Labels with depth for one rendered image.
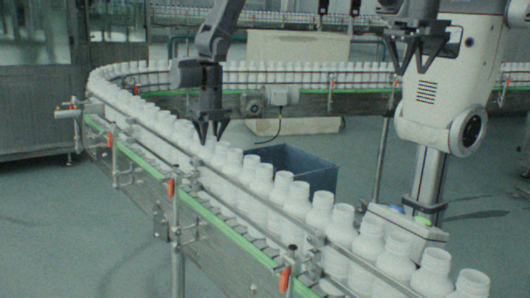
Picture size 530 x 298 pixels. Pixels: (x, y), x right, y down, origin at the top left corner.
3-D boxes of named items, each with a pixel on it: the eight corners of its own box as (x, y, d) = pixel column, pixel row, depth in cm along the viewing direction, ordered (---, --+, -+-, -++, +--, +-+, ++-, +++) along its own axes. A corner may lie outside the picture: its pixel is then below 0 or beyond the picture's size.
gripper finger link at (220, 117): (193, 141, 117) (193, 107, 114) (216, 138, 121) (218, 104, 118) (205, 150, 111) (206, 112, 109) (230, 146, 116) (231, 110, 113)
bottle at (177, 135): (195, 175, 133) (195, 122, 128) (175, 179, 130) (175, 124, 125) (187, 169, 138) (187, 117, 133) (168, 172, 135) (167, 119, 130)
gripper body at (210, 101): (185, 112, 113) (185, 84, 110) (220, 109, 119) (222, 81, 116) (198, 118, 108) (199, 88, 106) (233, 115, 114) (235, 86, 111)
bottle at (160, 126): (178, 162, 143) (178, 112, 138) (162, 166, 139) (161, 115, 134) (167, 157, 147) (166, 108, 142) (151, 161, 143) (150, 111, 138)
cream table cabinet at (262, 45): (319, 120, 617) (328, 31, 581) (340, 133, 561) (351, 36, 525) (242, 122, 582) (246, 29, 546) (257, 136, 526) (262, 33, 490)
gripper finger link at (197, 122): (188, 142, 116) (189, 107, 113) (212, 139, 120) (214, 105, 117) (200, 151, 111) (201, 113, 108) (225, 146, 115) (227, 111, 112)
